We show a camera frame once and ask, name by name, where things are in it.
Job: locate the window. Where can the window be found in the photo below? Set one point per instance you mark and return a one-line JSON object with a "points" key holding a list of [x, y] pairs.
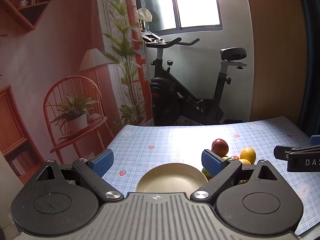
{"points": [[195, 2]]}

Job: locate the small yellow lemon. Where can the small yellow lemon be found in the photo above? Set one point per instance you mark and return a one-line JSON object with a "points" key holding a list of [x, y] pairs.
{"points": [[244, 161]]}

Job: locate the blue plaid tablecloth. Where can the blue plaid tablecloth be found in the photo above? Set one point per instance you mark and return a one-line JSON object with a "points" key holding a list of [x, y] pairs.
{"points": [[175, 142]]}

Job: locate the beige round plate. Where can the beige round plate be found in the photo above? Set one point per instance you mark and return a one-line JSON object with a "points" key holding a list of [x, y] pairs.
{"points": [[170, 177]]}

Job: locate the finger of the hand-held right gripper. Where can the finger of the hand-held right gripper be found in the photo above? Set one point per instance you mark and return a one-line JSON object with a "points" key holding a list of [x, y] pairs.
{"points": [[282, 152], [315, 140]]}

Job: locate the orange tangerine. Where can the orange tangerine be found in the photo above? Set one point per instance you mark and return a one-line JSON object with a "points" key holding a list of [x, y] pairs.
{"points": [[234, 158]]}

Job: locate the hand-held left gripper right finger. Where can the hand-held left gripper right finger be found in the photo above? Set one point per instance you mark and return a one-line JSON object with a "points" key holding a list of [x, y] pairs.
{"points": [[211, 163]]}

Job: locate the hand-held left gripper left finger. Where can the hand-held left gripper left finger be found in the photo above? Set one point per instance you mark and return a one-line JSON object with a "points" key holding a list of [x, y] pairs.
{"points": [[103, 163]]}

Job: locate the large yellow lemon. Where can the large yellow lemon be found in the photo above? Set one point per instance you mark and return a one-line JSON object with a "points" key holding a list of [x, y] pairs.
{"points": [[248, 154]]}

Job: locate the wooden cabinet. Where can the wooden cabinet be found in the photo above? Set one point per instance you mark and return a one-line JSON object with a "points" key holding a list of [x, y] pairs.
{"points": [[275, 55]]}

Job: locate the red apple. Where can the red apple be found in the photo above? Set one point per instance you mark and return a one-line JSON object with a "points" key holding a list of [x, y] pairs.
{"points": [[220, 147]]}

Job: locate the potted green plant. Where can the potted green plant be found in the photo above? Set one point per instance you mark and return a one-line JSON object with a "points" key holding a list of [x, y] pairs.
{"points": [[50, 42]]}

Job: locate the black exercise bike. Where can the black exercise bike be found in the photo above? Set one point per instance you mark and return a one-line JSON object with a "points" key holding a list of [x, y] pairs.
{"points": [[170, 90]]}

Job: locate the white cap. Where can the white cap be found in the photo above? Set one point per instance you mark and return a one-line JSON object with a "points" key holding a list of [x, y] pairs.
{"points": [[145, 14]]}

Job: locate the black bag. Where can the black bag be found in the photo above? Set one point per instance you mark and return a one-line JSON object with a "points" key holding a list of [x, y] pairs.
{"points": [[233, 121]]}

